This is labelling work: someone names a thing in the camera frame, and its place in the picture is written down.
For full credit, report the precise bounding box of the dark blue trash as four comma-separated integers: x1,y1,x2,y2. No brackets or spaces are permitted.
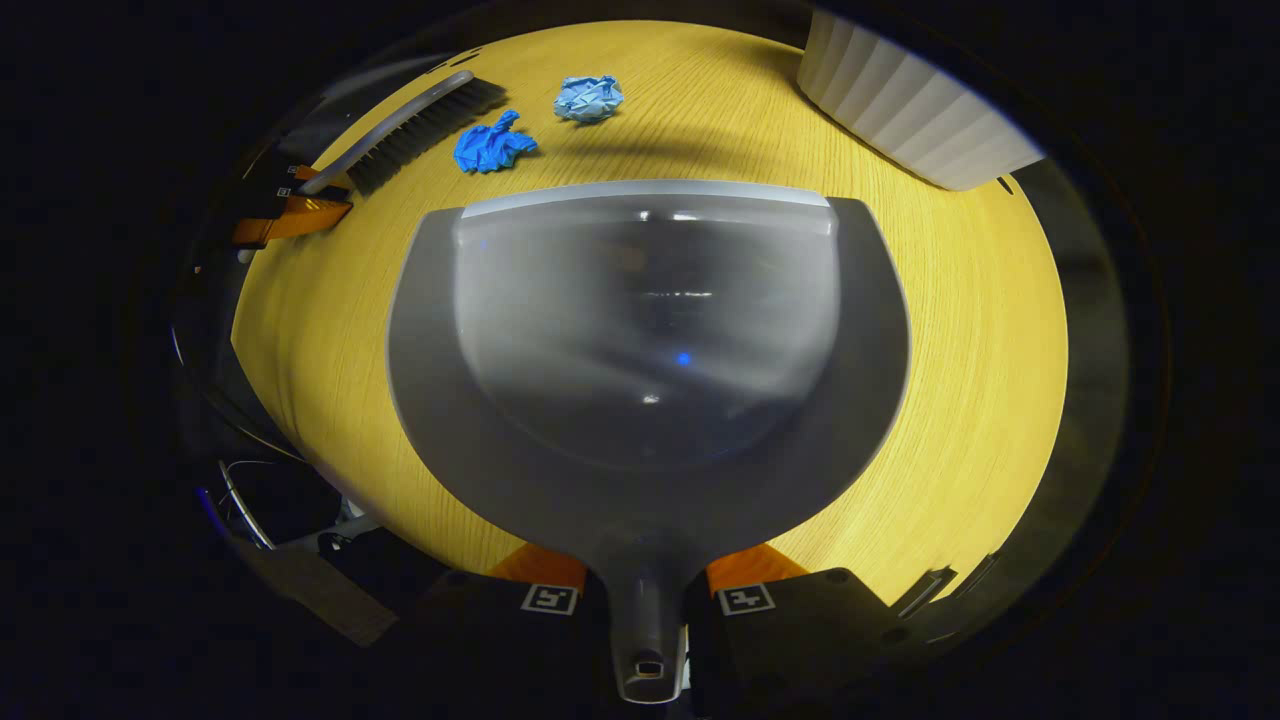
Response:
453,108,541,175

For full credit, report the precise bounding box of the light blue paper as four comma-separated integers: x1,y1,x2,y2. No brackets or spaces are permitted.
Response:
553,74,625,124

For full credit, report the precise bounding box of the white ribbed garbage bin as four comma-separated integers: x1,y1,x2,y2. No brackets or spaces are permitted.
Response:
797,10,1046,191

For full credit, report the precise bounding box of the small grey broom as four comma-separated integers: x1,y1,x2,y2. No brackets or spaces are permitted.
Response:
298,70,509,197

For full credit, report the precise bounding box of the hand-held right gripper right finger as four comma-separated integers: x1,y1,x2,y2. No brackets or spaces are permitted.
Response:
688,543,901,716

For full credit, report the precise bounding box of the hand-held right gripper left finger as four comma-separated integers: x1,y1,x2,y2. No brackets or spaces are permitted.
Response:
400,543,613,716

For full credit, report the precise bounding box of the grey plastic dustpan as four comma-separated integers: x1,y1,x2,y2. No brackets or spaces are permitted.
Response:
385,180,913,706

